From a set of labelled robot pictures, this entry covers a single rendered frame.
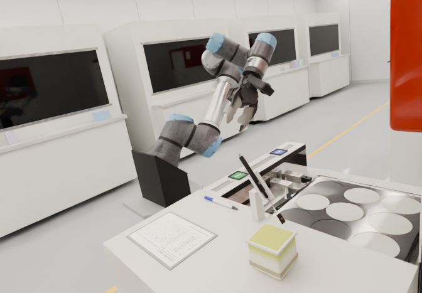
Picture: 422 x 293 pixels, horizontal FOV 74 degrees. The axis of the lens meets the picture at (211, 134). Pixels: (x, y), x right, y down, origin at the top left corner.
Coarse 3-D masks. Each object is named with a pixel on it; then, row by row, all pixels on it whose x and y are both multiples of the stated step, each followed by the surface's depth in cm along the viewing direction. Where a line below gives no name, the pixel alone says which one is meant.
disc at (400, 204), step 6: (384, 198) 86; (390, 198) 85; (396, 198) 85; (402, 198) 84; (408, 198) 84; (384, 204) 83; (390, 204) 82; (396, 204) 82; (402, 204) 82; (408, 204) 81; (414, 204) 81; (420, 204) 80; (390, 210) 80; (396, 210) 79; (402, 210) 79; (408, 210) 78; (414, 210) 78; (420, 210) 78
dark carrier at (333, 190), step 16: (304, 192) 97; (320, 192) 95; (336, 192) 94; (384, 192) 89; (288, 208) 89; (368, 208) 82; (384, 208) 81; (304, 224) 80; (320, 224) 79; (336, 224) 78; (352, 224) 76; (368, 224) 76; (416, 224) 72; (400, 240) 68; (400, 256) 63
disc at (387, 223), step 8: (376, 216) 78; (384, 216) 77; (392, 216) 77; (400, 216) 76; (376, 224) 75; (384, 224) 74; (392, 224) 74; (400, 224) 73; (408, 224) 73; (384, 232) 71; (392, 232) 71; (400, 232) 71
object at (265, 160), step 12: (288, 144) 128; (300, 144) 125; (264, 156) 119; (276, 156) 116; (240, 168) 111; (252, 168) 110; (264, 168) 107; (228, 180) 102; (240, 180) 100; (216, 192) 94
